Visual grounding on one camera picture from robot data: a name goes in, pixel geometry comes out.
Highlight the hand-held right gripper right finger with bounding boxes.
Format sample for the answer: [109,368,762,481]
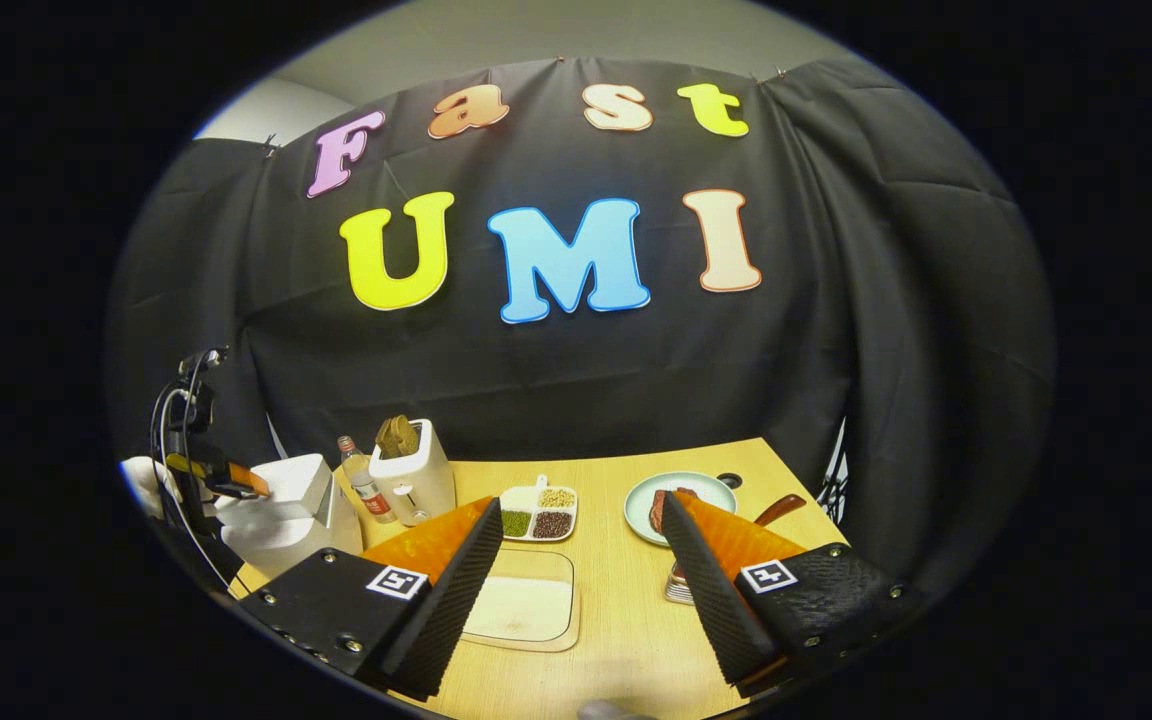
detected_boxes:
[661,490,927,698]

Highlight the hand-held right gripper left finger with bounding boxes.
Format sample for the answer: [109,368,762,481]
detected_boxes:
[236,497,505,701]

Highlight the white rice cooker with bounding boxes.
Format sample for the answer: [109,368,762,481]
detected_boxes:
[214,453,365,581]

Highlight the beige tray of rice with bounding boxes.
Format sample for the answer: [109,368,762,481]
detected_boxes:
[461,548,581,653]

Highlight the brown wooden spoon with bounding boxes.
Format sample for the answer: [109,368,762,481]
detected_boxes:
[754,493,809,528]

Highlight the pale green plate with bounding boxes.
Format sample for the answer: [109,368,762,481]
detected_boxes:
[624,471,738,547]

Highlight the white toaster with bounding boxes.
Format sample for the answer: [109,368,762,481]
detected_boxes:
[368,419,457,524]

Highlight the small clear bottle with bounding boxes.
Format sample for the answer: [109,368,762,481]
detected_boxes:
[338,435,399,525]

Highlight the white divided grain dish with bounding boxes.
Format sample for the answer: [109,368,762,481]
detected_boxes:
[499,475,579,543]

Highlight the metal backdrop stand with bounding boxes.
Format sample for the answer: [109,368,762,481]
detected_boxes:
[821,420,852,526]

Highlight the black backdrop cloth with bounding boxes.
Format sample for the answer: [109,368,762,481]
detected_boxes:
[106,57,1055,601]

